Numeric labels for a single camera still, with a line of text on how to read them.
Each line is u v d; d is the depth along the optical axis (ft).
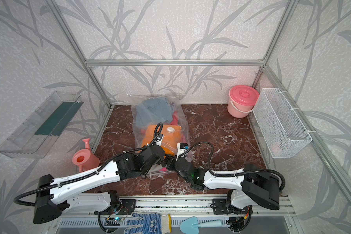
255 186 1.39
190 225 2.24
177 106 3.74
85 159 2.59
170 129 3.00
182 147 2.28
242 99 3.25
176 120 3.17
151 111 3.38
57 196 1.30
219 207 2.42
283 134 2.00
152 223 2.27
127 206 2.39
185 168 1.87
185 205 2.48
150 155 1.74
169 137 2.52
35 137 2.12
